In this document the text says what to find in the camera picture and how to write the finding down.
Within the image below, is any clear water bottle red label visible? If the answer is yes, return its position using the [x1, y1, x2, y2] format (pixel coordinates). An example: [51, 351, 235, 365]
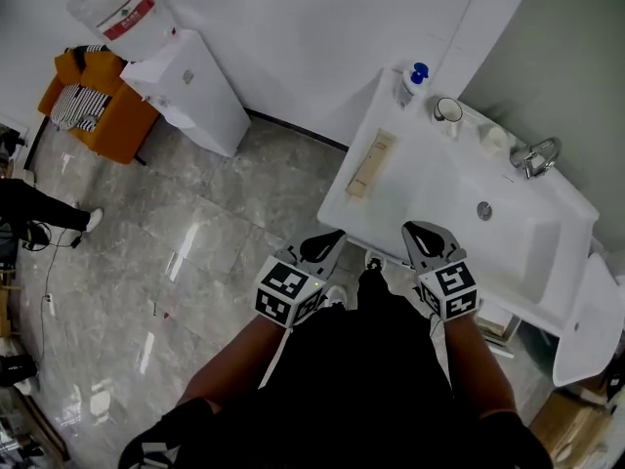
[65, 0, 183, 64]

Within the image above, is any person's left white shoe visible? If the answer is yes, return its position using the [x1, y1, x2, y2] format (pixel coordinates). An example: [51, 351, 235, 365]
[324, 284, 349, 311]

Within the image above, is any black floor cable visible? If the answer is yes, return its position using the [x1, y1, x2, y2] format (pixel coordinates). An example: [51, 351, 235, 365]
[20, 220, 85, 363]

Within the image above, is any beige toiletry item tube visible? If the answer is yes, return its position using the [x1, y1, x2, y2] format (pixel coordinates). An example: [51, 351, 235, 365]
[345, 129, 398, 200]

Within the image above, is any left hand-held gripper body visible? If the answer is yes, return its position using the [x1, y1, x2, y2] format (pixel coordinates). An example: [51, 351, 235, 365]
[254, 241, 344, 329]

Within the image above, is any striped black white cushion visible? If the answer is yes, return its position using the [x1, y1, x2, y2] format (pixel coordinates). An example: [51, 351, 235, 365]
[50, 83, 110, 133]

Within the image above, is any person's right white shoe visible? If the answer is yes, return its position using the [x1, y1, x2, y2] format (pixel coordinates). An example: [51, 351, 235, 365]
[364, 249, 388, 274]

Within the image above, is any black bag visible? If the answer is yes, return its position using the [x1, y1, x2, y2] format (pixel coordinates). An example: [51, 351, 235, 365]
[0, 352, 40, 388]

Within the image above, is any white sink counter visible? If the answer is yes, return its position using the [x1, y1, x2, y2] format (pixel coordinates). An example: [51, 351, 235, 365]
[316, 64, 601, 337]

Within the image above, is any person's right forearm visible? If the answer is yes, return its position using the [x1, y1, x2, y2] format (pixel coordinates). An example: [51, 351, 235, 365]
[441, 314, 519, 420]

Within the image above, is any person's white shoe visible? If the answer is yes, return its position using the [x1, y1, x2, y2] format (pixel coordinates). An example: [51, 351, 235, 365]
[364, 249, 388, 274]
[324, 284, 349, 311]

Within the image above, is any blue pump soap bottle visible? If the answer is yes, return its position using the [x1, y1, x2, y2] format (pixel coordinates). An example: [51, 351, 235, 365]
[396, 62, 432, 110]

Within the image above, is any person's black clothing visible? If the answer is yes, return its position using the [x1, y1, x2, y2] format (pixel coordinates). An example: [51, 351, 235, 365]
[116, 269, 554, 469]

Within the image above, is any cardboard box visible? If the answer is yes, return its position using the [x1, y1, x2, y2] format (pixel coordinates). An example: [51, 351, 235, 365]
[528, 390, 617, 469]

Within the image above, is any white toilet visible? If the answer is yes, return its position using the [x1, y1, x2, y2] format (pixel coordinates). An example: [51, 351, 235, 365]
[551, 251, 625, 389]

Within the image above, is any wooden furniture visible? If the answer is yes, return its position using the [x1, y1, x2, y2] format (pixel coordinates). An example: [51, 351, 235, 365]
[0, 387, 70, 464]

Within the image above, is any orange armchair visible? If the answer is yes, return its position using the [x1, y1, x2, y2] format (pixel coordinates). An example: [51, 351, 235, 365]
[37, 44, 163, 166]

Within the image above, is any person's left forearm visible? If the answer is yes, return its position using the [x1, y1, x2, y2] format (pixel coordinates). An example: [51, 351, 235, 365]
[179, 316, 295, 412]

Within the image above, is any chrome faucet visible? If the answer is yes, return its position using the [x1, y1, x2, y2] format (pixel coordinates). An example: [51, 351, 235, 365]
[509, 136, 563, 181]

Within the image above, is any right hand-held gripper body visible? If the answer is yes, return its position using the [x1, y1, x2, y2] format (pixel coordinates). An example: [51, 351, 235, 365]
[407, 241, 479, 322]

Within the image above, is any white water dispenser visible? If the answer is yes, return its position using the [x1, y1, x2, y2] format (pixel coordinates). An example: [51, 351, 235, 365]
[118, 28, 253, 159]

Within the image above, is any white mug with dark rim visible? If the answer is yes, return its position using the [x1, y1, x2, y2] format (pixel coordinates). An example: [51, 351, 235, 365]
[432, 96, 465, 139]

